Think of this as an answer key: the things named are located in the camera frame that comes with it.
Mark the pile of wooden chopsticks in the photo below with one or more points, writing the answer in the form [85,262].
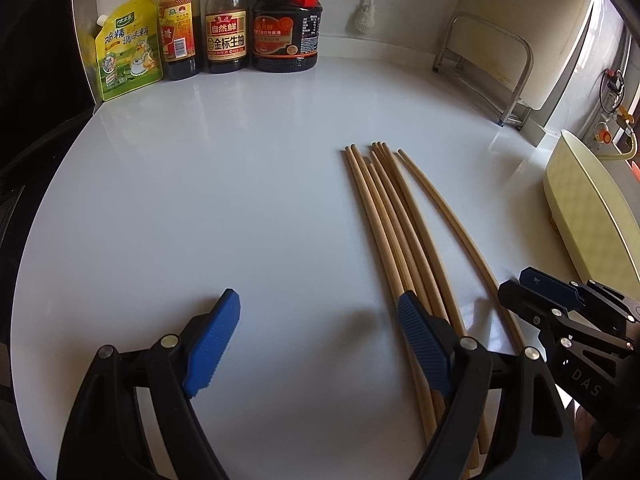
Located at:
[385,220]

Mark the person's right hand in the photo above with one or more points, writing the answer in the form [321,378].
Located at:
[584,425]

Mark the red object on sill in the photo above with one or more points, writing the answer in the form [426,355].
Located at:
[636,171]

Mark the small vinegar bottle yellow cap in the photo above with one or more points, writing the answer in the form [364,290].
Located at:
[177,35]

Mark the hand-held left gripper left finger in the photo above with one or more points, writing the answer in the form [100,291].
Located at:
[212,345]

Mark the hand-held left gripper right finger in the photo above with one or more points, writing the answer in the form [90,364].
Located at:
[422,345]

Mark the steel cutting board rack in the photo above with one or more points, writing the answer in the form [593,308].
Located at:
[517,90]

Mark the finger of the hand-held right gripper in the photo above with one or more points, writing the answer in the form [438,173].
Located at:
[550,287]
[525,300]

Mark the black range hood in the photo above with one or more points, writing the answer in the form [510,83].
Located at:
[40,60]

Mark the soy sauce bottle yellow cap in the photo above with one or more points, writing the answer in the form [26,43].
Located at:
[227,40]

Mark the cream plastic basin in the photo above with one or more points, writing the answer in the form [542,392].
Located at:
[580,210]

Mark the large dark sauce bottle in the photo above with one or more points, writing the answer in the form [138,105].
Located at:
[285,35]

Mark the light wooden chopstick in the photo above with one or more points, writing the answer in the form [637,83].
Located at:
[451,221]

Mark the white cutting board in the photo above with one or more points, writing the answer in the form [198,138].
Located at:
[560,35]

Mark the yellow green seasoning pouch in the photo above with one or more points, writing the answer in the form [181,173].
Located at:
[127,55]

